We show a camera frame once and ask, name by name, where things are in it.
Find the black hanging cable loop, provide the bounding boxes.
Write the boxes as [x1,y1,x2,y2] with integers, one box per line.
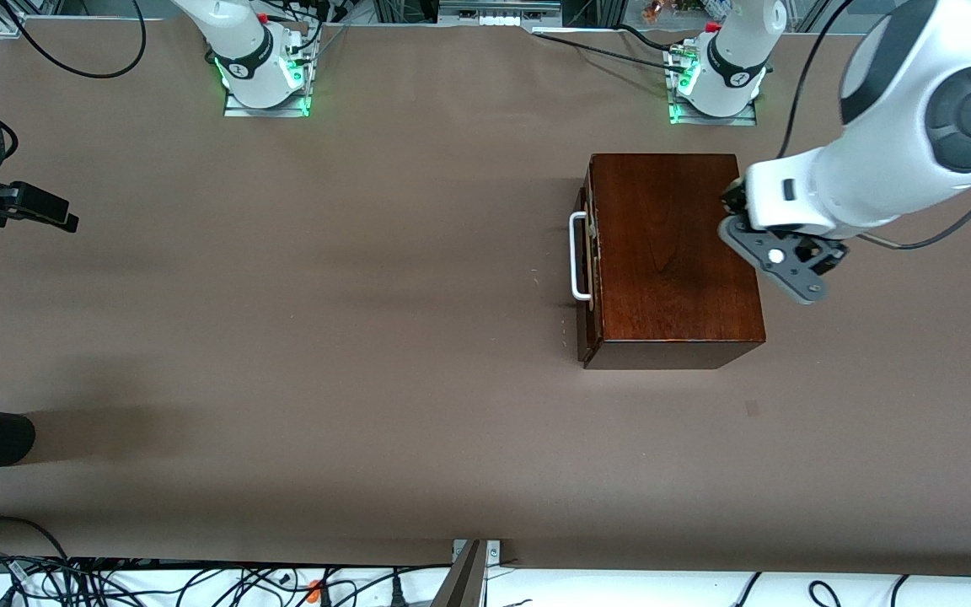
[0,0,147,80]

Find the short black table cable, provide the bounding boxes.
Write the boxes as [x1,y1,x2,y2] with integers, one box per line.
[612,23,682,53]

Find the long black table cable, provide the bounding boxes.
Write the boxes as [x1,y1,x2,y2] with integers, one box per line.
[532,30,693,75]

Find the white power strip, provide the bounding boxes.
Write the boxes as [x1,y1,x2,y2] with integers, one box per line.
[439,0,562,27]

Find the dark wooden drawer cabinet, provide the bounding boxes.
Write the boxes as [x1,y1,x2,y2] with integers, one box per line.
[584,153,767,371]

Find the brown table cover sheet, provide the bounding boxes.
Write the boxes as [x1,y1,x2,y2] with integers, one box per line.
[0,19,971,578]

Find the slanted aluminium profile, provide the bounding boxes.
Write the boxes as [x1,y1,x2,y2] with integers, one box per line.
[432,540,489,607]

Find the wooden drawer with white handle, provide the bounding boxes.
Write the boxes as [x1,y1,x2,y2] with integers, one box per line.
[569,187,600,363]

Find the small metal mounting bracket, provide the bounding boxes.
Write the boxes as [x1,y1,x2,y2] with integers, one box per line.
[452,540,502,564]

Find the black arched floor cable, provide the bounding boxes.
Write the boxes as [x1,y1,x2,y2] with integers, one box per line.
[0,515,72,564]

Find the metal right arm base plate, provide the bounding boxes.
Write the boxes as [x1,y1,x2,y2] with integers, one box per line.
[223,25,312,118]

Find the tangled black floor cables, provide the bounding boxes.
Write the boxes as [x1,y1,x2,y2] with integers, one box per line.
[0,548,453,607]

